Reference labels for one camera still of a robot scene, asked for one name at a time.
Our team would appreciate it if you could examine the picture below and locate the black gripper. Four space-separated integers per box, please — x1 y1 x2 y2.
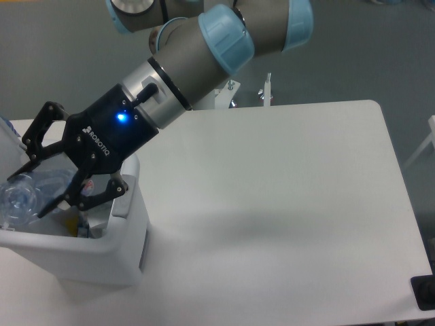
6 82 160 219

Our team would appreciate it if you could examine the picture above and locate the clear plastic water bottle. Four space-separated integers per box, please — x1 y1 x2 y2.
1 169 80 235

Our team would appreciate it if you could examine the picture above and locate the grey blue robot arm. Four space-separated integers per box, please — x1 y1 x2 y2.
9 1 314 217

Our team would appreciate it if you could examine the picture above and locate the white trash can lid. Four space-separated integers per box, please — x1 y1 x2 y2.
1 118 33 190

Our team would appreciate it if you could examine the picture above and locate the yellow trash in bin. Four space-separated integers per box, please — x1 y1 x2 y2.
65 217 80 237

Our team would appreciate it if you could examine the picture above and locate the crumpled white trash in bin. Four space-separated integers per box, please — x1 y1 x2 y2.
77 201 113 239

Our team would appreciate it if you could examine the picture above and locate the white plastic trash can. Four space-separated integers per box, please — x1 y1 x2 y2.
0 136 152 286

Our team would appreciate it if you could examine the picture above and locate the white furniture leg right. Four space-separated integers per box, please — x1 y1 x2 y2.
403 115 434 170

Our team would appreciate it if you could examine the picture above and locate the black device at table edge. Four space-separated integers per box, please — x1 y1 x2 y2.
411 274 434 311

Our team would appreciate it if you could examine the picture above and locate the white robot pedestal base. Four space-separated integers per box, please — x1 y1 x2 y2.
147 26 275 111

